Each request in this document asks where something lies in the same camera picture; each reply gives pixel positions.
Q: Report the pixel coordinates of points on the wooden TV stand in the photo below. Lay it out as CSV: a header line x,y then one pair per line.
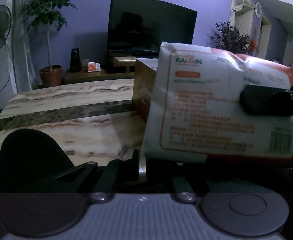
x,y
119,67

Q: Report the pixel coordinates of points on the dark potted plant right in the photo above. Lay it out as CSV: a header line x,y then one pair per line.
x,y
227,37

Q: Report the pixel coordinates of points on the black television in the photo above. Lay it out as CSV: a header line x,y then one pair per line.
x,y
142,25

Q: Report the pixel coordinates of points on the orange tissue pack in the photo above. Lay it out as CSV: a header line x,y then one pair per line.
x,y
195,110

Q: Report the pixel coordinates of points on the round wall clock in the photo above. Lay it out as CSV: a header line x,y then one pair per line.
x,y
258,10

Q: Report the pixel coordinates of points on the small tissue pack on stand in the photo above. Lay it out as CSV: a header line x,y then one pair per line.
x,y
93,67

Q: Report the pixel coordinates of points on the white apple cardboard box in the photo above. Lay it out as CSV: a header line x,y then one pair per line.
x,y
144,80

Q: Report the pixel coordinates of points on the potted ficus tree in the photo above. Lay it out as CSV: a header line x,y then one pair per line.
x,y
46,14

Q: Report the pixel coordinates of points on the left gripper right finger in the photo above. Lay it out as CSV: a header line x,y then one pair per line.
x,y
184,193

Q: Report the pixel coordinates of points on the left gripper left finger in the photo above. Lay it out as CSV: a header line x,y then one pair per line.
x,y
106,182

